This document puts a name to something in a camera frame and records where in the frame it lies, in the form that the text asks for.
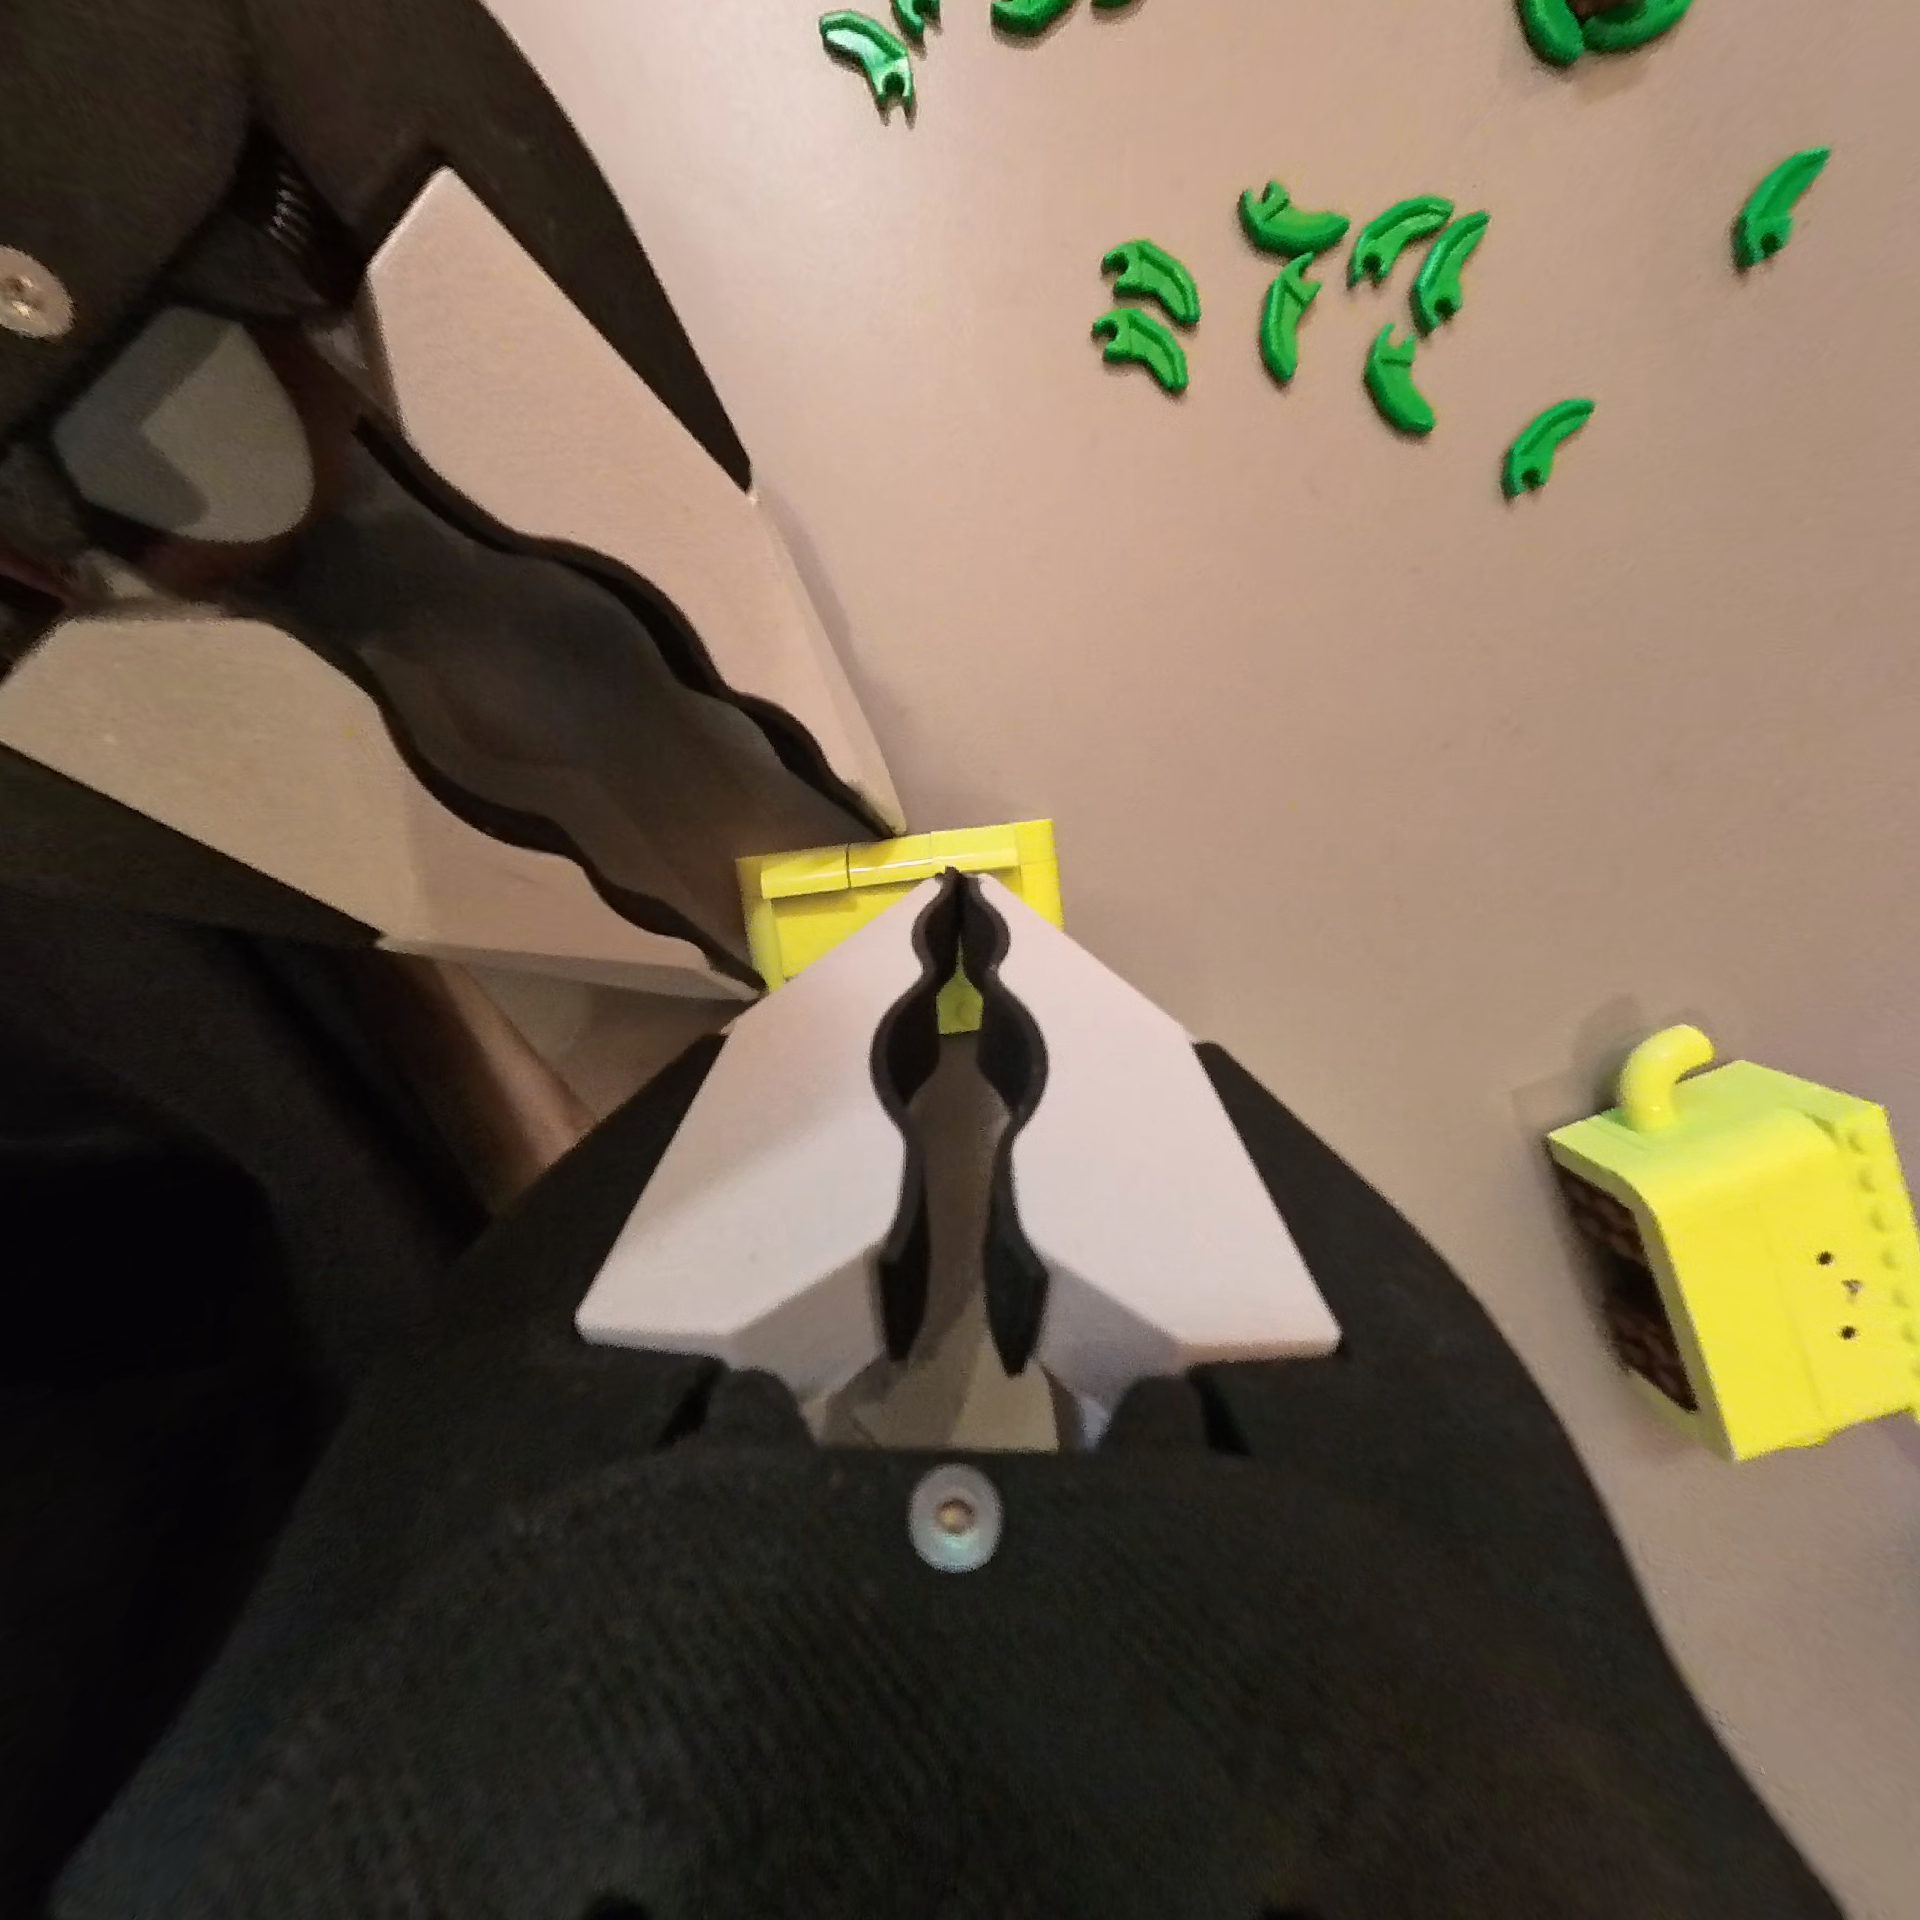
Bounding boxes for beige seat cushion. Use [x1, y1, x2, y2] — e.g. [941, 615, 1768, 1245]
[376, 952, 720, 1217]

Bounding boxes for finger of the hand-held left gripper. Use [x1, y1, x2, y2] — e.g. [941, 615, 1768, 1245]
[0, 616, 763, 1003]
[47, 164, 913, 842]

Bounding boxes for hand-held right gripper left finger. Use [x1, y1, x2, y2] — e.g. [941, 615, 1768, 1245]
[574, 872, 967, 1444]

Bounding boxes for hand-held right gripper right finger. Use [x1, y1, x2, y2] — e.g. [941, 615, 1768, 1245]
[963, 873, 1343, 1447]

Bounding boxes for person's dark clothing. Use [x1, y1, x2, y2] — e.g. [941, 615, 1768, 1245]
[0, 885, 485, 1920]

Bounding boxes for scattered green leaf pieces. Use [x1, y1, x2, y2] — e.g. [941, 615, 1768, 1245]
[818, 0, 1834, 502]

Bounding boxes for large lime brick assembly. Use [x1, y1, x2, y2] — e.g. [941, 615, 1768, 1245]
[1545, 1022, 1920, 1461]

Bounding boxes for long lime curved brick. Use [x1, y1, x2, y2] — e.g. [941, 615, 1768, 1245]
[849, 823, 1056, 885]

